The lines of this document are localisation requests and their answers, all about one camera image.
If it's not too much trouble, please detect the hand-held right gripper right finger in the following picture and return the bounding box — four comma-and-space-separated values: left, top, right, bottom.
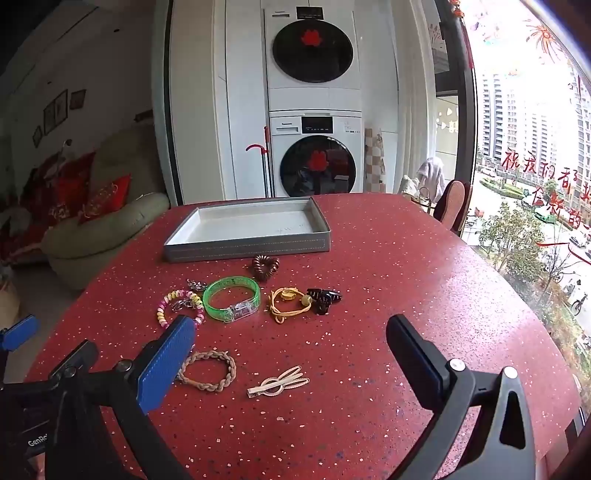
386, 314, 539, 480

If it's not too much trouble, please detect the green translucent bracelet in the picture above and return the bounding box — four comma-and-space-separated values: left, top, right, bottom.
202, 276, 262, 323

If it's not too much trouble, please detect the white washing machine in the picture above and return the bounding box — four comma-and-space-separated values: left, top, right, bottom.
269, 110, 366, 198

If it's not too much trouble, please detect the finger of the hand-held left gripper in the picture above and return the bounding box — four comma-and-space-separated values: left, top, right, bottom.
0, 315, 40, 350
48, 340, 99, 380

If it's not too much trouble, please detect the black claw hair clip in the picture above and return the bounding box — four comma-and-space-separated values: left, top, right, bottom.
305, 287, 344, 316

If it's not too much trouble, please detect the tan braided hair tie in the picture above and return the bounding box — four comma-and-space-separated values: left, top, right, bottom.
175, 349, 238, 393

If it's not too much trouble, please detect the brown spiral hair tie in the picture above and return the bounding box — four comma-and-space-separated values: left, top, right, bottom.
252, 256, 281, 282

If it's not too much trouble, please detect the orange padded chair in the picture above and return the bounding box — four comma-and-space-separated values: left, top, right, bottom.
433, 179, 472, 237

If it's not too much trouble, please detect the white tall cabinet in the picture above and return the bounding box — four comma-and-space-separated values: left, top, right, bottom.
167, 0, 274, 207

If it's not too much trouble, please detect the silver rhinestone hair clip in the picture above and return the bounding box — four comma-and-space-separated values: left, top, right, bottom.
172, 278, 209, 312

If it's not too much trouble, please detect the red firework window decal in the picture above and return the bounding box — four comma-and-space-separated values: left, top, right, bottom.
468, 4, 571, 66

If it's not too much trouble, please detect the grey shallow tray box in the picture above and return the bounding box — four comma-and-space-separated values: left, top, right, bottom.
164, 196, 332, 264

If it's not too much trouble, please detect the red embroidered cushion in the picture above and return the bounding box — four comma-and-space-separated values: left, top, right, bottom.
78, 174, 133, 225

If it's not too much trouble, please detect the checkered hanging cloth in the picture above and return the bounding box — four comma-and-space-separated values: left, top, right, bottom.
364, 128, 387, 195

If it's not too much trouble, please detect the pink yellow spiral bracelet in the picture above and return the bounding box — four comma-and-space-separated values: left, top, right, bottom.
156, 289, 206, 330

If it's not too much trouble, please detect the mop with red handle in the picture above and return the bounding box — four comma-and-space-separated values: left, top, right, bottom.
246, 126, 273, 198

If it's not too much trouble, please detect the gold metal rack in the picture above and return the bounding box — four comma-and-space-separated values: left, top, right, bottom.
401, 174, 439, 215

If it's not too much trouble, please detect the beige bunny ear hair clip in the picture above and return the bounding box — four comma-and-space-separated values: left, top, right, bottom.
246, 366, 310, 400

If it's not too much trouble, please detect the red calligraphy window decal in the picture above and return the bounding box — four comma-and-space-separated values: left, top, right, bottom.
500, 147, 591, 266

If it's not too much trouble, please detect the white towel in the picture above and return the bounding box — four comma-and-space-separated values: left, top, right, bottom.
417, 156, 447, 200

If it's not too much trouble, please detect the beige sofa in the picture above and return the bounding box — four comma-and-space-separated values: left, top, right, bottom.
43, 133, 172, 290

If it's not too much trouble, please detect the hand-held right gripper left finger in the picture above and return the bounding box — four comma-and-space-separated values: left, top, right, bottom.
58, 316, 197, 480

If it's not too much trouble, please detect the white tumble dryer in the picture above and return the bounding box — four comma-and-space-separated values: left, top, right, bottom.
263, 4, 363, 112

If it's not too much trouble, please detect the red patterned blanket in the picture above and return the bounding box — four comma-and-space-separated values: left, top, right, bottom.
0, 151, 96, 265

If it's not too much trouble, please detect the yellow hair tie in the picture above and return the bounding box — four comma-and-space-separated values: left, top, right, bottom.
266, 287, 319, 324

